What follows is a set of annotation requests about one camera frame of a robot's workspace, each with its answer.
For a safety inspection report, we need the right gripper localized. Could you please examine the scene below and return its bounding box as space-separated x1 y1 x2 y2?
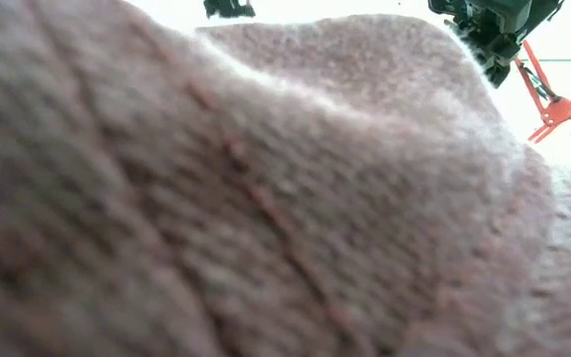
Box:
427 0 565 90

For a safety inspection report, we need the maroon cap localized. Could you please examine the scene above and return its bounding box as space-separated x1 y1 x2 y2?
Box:
0 0 571 357

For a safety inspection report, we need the red desk lamp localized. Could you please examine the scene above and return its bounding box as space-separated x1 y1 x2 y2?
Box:
514 39 571 145

